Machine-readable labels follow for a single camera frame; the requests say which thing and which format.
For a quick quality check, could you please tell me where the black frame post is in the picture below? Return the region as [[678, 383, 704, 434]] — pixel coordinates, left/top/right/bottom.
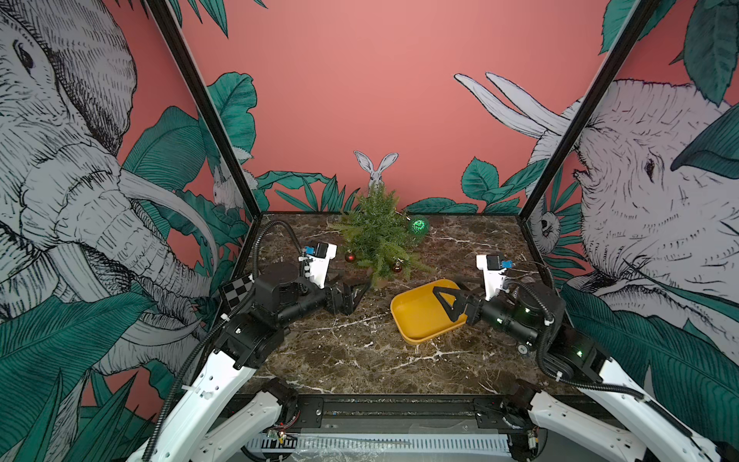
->
[[146, 0, 262, 219], [518, 0, 660, 221]]

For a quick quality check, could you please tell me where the right black frame post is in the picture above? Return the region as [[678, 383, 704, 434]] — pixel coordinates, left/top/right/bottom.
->
[[518, 0, 660, 221]]

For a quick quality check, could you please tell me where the green glitter ball ornament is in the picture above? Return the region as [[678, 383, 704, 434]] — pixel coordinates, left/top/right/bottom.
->
[[409, 216, 430, 237]]

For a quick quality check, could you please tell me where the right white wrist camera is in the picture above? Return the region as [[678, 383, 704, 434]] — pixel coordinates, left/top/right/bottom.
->
[[475, 253, 514, 301]]

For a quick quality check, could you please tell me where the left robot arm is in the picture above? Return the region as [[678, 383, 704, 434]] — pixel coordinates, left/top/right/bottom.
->
[[129, 257, 371, 461]]

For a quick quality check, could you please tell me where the black white checkerboard card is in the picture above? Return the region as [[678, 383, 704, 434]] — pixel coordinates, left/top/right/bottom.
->
[[219, 275, 253, 312]]

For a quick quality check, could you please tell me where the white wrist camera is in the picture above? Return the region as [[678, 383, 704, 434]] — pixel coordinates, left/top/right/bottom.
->
[[475, 253, 514, 301], [298, 242, 337, 289]]

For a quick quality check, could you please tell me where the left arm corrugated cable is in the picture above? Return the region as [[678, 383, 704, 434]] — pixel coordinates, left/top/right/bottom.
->
[[140, 218, 304, 462]]

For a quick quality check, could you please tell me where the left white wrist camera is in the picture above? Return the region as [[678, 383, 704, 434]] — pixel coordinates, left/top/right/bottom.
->
[[298, 242, 337, 289]]

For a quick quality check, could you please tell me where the yellow plastic tray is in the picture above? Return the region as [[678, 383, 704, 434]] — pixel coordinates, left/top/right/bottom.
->
[[391, 279, 467, 346]]

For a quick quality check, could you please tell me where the white slotted cable duct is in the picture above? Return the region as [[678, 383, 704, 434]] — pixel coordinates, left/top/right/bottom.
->
[[246, 433, 511, 457]]

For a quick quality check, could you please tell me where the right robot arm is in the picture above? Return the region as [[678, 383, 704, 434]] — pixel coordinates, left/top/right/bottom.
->
[[432, 281, 738, 461]]

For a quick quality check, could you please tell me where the black front frame rail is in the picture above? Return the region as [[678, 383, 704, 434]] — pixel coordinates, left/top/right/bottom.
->
[[298, 395, 510, 419]]

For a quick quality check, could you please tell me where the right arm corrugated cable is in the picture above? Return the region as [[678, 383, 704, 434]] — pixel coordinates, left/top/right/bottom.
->
[[507, 279, 694, 440]]

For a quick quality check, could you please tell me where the small green christmas tree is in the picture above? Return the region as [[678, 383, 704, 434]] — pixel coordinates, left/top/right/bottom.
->
[[330, 184, 434, 290]]

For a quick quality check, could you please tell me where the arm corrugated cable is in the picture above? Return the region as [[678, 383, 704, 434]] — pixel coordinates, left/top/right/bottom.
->
[[507, 279, 694, 440], [140, 218, 304, 462]]

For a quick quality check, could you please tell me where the left black frame post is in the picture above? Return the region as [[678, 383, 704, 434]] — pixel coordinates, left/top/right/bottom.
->
[[146, 0, 262, 219]]

